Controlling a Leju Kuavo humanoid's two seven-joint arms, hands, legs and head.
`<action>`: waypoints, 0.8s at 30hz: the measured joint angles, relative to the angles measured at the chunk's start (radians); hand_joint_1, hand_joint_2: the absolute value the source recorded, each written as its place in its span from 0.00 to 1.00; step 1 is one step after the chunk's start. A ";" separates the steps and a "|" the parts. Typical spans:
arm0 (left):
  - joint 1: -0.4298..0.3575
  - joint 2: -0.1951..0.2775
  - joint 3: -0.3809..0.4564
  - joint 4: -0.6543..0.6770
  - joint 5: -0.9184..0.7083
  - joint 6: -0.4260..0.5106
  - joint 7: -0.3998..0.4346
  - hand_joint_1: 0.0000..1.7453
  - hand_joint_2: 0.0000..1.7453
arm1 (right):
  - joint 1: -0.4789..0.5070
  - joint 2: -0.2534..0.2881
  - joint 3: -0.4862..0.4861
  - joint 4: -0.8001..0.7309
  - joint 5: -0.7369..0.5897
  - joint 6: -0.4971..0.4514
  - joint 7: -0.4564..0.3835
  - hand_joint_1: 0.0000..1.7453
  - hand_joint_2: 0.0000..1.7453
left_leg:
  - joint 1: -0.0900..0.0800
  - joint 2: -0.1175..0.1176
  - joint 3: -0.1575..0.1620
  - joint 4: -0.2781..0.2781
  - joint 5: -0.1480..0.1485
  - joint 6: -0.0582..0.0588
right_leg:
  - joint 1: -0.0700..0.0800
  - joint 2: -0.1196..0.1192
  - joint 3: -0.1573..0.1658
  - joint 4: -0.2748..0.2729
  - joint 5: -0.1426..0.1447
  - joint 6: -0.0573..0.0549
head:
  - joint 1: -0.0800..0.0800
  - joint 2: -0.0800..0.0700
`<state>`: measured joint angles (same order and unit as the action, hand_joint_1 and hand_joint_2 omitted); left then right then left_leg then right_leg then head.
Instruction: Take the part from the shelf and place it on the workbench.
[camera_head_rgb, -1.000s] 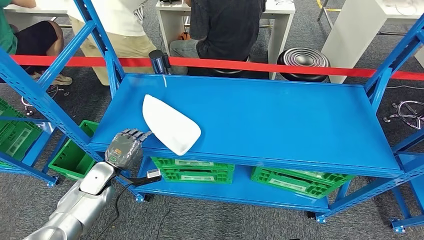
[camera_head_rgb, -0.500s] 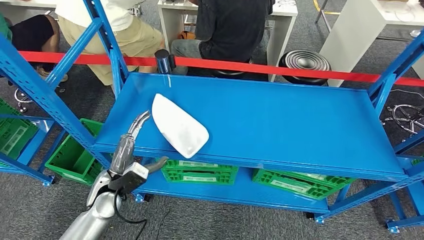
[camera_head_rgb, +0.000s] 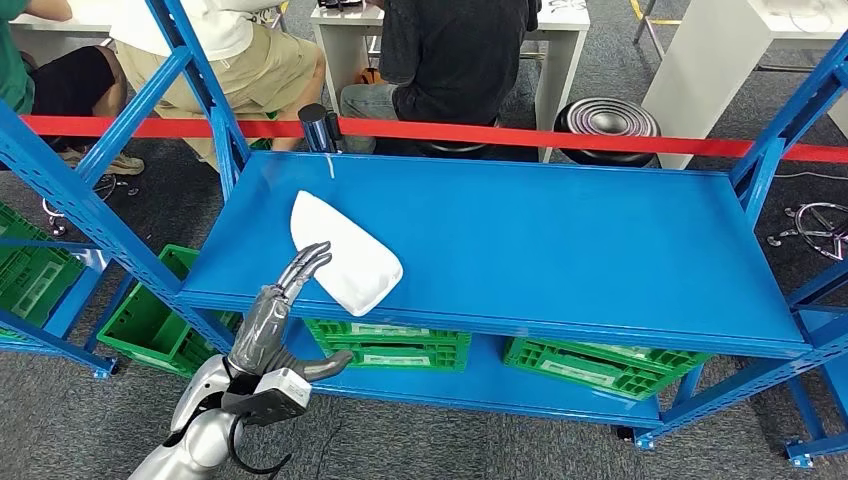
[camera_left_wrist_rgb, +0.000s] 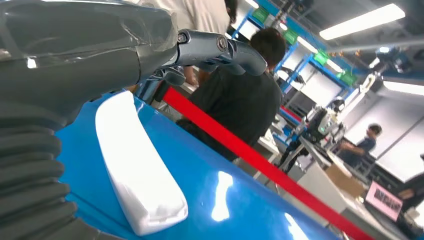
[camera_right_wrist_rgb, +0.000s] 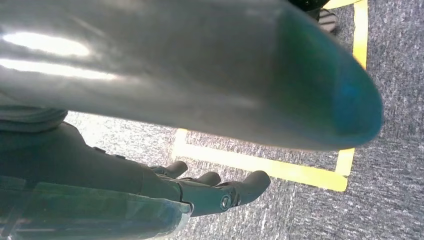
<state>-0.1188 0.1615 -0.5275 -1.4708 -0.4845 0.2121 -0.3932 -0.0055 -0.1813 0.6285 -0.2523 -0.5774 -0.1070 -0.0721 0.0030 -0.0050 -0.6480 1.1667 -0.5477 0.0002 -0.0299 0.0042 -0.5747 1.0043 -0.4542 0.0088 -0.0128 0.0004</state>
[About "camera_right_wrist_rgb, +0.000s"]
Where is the yellow floor tape square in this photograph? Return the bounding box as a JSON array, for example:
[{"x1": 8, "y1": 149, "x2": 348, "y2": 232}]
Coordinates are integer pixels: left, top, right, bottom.
[{"x1": 170, "y1": 0, "x2": 369, "y2": 193}]

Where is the black robot foot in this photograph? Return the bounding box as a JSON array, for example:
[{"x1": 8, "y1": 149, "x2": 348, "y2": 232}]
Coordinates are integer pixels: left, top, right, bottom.
[{"x1": 287, "y1": 0, "x2": 339, "y2": 35}]

